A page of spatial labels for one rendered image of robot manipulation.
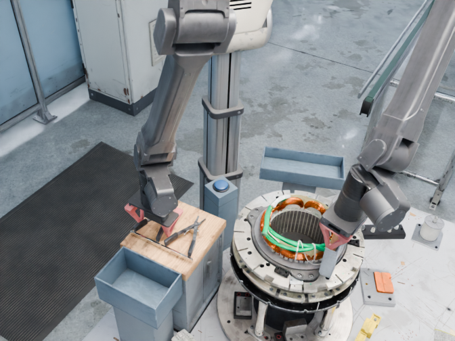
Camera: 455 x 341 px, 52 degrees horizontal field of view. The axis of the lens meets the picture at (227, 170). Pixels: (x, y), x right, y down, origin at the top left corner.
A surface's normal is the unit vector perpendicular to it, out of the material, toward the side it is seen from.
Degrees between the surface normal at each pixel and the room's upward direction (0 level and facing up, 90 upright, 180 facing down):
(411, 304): 0
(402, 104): 51
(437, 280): 0
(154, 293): 0
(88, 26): 90
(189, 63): 114
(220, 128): 90
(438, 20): 59
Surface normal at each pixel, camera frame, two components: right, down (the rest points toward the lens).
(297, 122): 0.04, -0.75
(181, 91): 0.29, 0.89
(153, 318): -0.47, 0.57
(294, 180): -0.17, 0.64
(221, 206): 0.64, 0.52
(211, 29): 0.39, 0.61
